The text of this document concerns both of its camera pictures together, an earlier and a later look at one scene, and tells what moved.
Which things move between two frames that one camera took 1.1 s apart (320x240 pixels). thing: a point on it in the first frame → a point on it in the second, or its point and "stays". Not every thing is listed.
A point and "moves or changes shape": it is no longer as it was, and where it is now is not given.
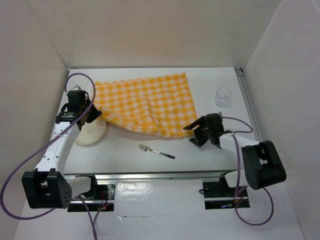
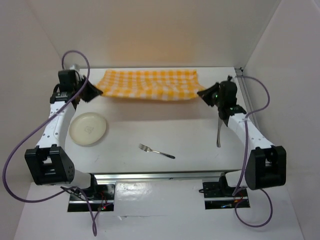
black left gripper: (95, 113) → (93, 92)
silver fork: (147, 149) stays
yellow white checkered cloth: (159, 104) moves or changes shape
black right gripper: (198, 140) → (206, 94)
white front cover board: (171, 210) stays
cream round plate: (92, 132) stays
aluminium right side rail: (253, 118) stays
